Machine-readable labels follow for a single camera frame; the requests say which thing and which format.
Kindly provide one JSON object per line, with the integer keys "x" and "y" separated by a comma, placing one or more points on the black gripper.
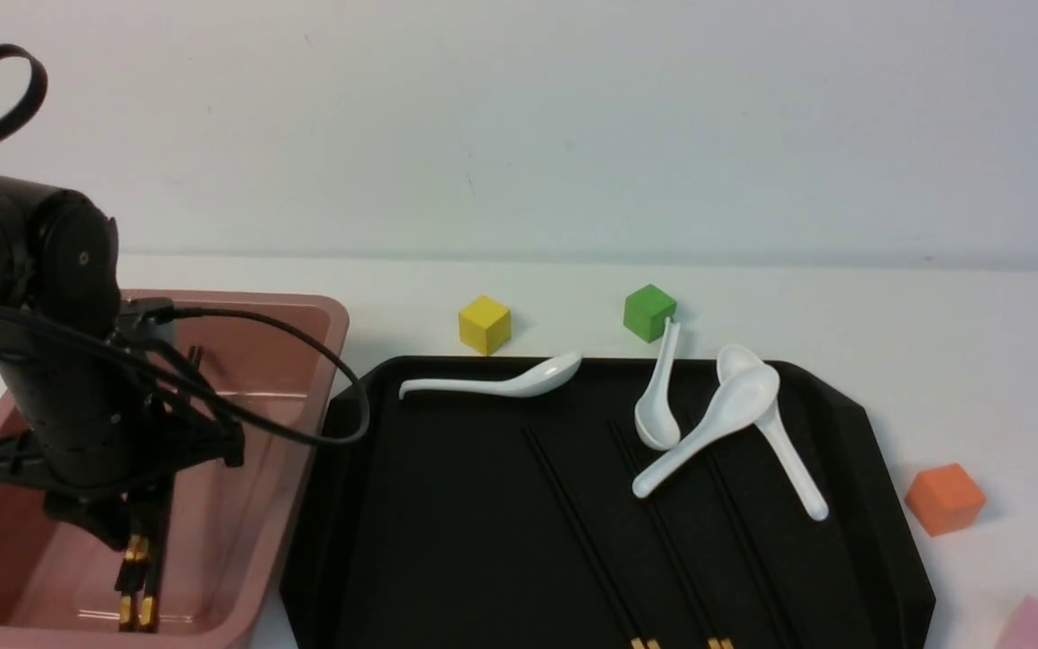
{"x": 100, "y": 441}

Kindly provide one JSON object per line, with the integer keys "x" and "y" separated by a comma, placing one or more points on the black chopstick tray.
{"x": 145, "y": 554}
{"x": 699, "y": 609}
{"x": 626, "y": 617}
{"x": 729, "y": 570}

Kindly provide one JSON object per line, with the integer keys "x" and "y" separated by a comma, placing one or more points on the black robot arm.
{"x": 58, "y": 255}

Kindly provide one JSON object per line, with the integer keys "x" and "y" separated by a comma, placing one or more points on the black chopstick in bin left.
{"x": 128, "y": 617}

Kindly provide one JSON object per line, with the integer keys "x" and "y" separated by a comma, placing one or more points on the black chopstick in bin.
{"x": 128, "y": 617}
{"x": 150, "y": 596}

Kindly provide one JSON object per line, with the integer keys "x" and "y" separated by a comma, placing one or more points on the pink plastic bin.
{"x": 228, "y": 528}

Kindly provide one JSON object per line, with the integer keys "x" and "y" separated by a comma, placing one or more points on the black chopstick in bin right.
{"x": 150, "y": 596}

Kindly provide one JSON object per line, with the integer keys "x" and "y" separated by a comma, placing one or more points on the yellow cube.
{"x": 485, "y": 325}

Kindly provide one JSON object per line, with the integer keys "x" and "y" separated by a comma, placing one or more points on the black plastic tray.
{"x": 439, "y": 529}

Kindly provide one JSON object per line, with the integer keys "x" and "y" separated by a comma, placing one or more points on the white spoon far left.
{"x": 540, "y": 379}

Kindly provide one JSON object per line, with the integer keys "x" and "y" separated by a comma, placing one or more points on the green cube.
{"x": 647, "y": 311}

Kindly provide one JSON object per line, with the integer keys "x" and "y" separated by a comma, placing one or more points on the white spoon upright middle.
{"x": 656, "y": 426}

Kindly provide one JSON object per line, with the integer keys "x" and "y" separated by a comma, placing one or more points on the white spoon right underneath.
{"x": 732, "y": 360}

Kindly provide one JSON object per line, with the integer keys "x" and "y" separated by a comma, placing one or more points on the white spoon diagonal top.
{"x": 737, "y": 404}

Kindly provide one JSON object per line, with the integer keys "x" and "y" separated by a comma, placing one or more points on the orange cube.
{"x": 945, "y": 499}

